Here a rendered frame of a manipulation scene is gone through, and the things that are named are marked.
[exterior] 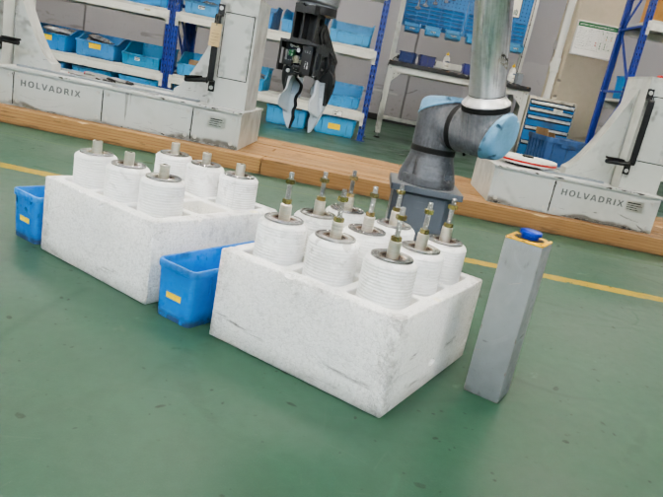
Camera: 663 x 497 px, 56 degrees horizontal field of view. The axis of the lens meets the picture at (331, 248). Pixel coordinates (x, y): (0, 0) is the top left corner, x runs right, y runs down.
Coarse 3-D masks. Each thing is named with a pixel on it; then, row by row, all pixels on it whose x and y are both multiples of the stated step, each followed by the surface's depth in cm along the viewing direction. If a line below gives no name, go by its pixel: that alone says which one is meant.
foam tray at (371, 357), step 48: (240, 288) 117; (288, 288) 111; (336, 288) 109; (240, 336) 119; (288, 336) 113; (336, 336) 107; (384, 336) 102; (432, 336) 115; (336, 384) 108; (384, 384) 103
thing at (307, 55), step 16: (304, 16) 104; (320, 16) 105; (304, 32) 105; (320, 32) 108; (288, 48) 107; (304, 48) 105; (320, 48) 105; (288, 64) 107; (304, 64) 106; (320, 64) 107
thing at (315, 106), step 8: (312, 88) 112; (320, 88) 111; (312, 96) 109; (320, 96) 112; (312, 104) 109; (320, 104) 112; (312, 112) 110; (320, 112) 112; (312, 120) 113; (312, 128) 114
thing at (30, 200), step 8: (16, 192) 153; (24, 192) 151; (32, 192) 158; (40, 192) 160; (16, 200) 155; (24, 200) 152; (32, 200) 150; (40, 200) 150; (16, 208) 155; (24, 208) 153; (32, 208) 151; (40, 208) 151; (16, 216) 156; (24, 216) 154; (32, 216) 151; (40, 216) 151; (16, 224) 156; (24, 224) 154; (32, 224) 152; (40, 224) 152; (16, 232) 157; (24, 232) 155; (32, 232) 152; (40, 232) 153; (32, 240) 153; (40, 240) 154
